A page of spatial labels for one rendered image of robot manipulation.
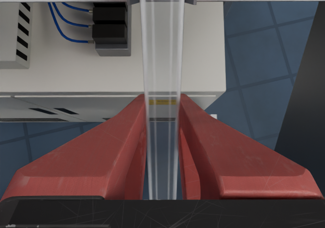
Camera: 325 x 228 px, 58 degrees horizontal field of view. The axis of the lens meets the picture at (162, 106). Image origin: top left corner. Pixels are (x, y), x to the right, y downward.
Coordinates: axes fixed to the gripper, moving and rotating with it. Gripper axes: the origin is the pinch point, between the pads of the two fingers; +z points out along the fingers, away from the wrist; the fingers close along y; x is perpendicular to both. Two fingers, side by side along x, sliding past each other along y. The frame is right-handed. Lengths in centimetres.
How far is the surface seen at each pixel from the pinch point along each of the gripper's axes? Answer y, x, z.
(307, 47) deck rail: -8.0, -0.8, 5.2
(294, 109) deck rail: -8.0, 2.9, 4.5
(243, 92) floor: -30, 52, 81
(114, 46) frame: 7.1, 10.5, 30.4
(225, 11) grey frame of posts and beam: -13, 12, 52
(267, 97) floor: -39, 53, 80
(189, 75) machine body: -4.3, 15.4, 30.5
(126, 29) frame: 5.3, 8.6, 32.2
